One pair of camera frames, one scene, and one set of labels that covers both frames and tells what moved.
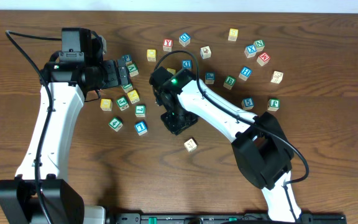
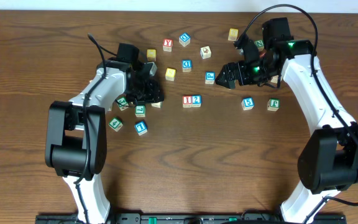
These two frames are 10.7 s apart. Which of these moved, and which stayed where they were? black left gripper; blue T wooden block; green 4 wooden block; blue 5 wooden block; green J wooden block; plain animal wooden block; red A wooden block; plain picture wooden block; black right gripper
Moved: black right gripper; black left gripper; red A wooden block
Stayed: plain animal wooden block; green 4 wooden block; blue 5 wooden block; green J wooden block; plain picture wooden block; blue T wooden block
